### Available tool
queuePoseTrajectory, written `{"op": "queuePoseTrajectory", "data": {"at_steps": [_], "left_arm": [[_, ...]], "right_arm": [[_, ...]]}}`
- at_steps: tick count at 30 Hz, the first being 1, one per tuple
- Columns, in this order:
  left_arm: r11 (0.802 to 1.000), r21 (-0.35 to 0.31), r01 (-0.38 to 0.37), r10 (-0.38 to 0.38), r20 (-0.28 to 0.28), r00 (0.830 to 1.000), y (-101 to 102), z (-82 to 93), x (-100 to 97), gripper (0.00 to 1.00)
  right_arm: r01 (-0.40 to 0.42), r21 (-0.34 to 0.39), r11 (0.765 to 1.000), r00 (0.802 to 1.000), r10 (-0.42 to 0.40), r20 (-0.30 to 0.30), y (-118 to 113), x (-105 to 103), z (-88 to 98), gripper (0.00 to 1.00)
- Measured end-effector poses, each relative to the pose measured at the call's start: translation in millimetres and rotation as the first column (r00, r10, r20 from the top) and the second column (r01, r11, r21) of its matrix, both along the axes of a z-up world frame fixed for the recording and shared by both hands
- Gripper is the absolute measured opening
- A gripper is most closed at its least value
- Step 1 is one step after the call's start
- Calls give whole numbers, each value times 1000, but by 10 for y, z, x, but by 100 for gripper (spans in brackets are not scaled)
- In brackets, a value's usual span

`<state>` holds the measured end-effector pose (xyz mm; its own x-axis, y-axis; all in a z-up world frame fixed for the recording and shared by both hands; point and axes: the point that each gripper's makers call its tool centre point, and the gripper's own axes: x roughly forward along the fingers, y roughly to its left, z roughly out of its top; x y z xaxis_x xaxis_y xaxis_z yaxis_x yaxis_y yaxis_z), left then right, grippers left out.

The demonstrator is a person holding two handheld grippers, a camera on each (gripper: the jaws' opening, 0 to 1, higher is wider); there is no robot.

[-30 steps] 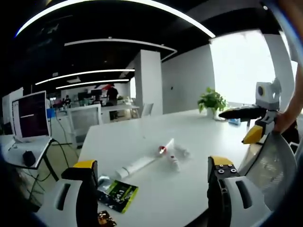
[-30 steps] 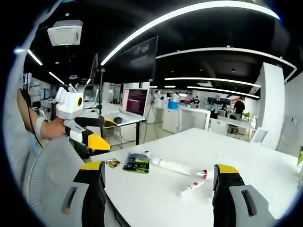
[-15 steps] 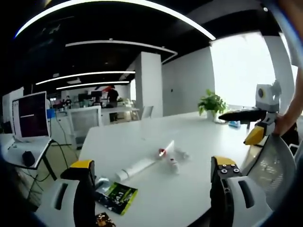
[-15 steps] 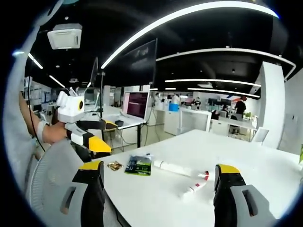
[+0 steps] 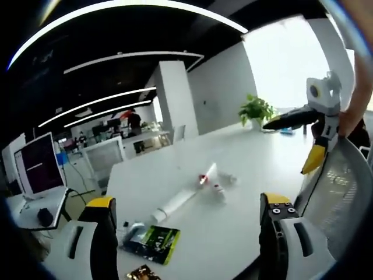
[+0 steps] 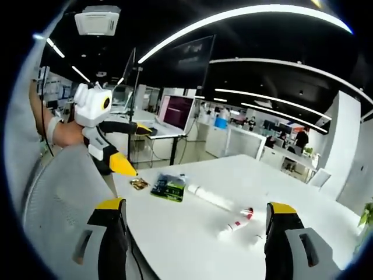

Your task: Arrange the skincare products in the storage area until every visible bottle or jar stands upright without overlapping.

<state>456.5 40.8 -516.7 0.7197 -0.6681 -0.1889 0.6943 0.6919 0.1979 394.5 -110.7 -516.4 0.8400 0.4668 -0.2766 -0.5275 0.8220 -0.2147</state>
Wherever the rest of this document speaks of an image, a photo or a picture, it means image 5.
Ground long white skincare tube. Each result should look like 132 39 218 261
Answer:
150 188 196 226

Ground white mesh office chair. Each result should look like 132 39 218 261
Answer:
293 135 373 265

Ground small red-capped skincare bottle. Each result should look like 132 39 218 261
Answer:
212 183 227 205

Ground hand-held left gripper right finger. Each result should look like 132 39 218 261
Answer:
258 192 336 280

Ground green potted plant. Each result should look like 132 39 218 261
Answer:
238 93 277 130

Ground green and black packet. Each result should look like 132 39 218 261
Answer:
120 225 181 266

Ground clear skincare jar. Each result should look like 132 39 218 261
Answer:
218 171 238 185

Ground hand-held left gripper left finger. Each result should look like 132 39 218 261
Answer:
57 196 119 280

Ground computer monitor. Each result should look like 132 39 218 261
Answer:
13 131 67 197

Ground person's right hand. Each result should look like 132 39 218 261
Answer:
337 97 367 138

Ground white desk partition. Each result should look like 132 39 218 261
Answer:
82 136 126 177

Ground red-capped white skincare tube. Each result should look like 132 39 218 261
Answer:
197 162 218 188

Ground black computer mouse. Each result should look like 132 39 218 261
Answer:
37 207 55 227

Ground gold and black packet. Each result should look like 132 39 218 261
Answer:
126 264 160 280

